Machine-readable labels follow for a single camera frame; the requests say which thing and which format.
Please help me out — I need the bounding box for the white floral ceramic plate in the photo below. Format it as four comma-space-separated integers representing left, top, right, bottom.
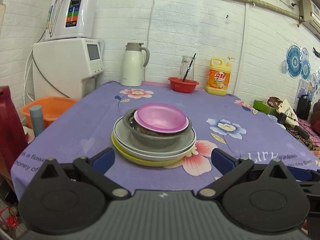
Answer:
112, 128, 196, 161

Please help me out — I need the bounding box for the yellow plastic plate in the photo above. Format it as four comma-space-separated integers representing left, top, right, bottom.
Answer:
111, 132, 195, 167

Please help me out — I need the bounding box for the stainless steel bowl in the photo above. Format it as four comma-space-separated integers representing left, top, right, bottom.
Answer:
123, 108, 195, 148

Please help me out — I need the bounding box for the purple plastic bowl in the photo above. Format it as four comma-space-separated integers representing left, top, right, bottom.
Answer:
134, 103, 189, 133

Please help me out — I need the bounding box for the red patterned ceramic bowl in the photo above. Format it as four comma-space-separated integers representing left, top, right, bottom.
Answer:
137, 125, 179, 137

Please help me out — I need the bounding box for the purple floral tablecloth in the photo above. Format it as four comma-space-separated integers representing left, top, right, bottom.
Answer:
11, 82, 319, 197

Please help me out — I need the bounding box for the black container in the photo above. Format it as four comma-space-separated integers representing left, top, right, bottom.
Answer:
296, 94, 311, 120

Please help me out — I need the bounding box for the green box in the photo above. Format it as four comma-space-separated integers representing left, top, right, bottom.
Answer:
253, 100, 278, 116

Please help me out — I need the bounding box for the beige printed bag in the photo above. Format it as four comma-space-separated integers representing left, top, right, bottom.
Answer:
277, 99, 299, 126

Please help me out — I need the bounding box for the orange plastic basin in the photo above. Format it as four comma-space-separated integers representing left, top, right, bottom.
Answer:
20, 96, 78, 128

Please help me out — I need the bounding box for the yellow dish soap bottle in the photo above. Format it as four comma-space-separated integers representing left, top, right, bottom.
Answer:
205, 56, 234, 96

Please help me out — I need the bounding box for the red plastic basket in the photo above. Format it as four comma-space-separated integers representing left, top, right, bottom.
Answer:
168, 77, 199, 93

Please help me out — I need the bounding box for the white water dispenser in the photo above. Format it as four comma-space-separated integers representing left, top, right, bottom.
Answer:
31, 38, 104, 99

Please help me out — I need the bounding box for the white thermos jug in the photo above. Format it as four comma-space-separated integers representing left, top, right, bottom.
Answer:
120, 42, 150, 87

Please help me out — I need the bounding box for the blue paper fan decoration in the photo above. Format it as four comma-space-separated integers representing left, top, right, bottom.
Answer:
286, 45, 302, 77

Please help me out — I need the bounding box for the clear glass jar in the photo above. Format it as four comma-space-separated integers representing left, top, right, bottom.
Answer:
178, 56, 196, 81

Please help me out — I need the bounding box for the white water purifier unit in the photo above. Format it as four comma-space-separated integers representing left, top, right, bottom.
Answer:
44, 0, 97, 41

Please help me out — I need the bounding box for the white air conditioner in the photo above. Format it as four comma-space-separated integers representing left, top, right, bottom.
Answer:
299, 0, 320, 39

